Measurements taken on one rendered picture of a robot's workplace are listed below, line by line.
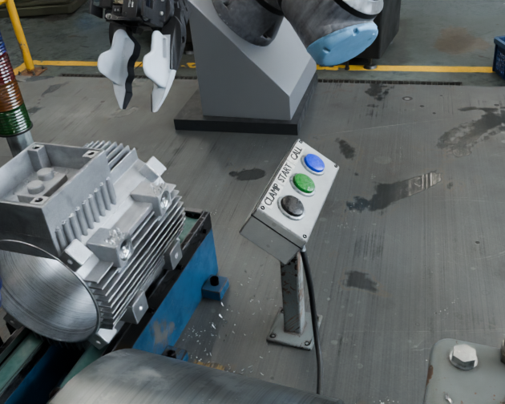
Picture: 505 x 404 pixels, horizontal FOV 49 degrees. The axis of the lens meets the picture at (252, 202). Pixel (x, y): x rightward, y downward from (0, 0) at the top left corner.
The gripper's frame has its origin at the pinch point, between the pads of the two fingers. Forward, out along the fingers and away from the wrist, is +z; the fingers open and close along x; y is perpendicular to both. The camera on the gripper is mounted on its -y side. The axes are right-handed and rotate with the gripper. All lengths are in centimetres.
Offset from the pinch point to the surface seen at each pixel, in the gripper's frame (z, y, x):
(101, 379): 19.7, 31.7, 17.5
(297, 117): -3, -73, 0
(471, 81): -46, -313, 43
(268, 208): 10.9, 0.7, 17.9
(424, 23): -101, -407, 4
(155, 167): 8.2, -3.0, 1.0
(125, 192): 11.6, 1.1, -0.7
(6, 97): 0.7, -13.3, -33.4
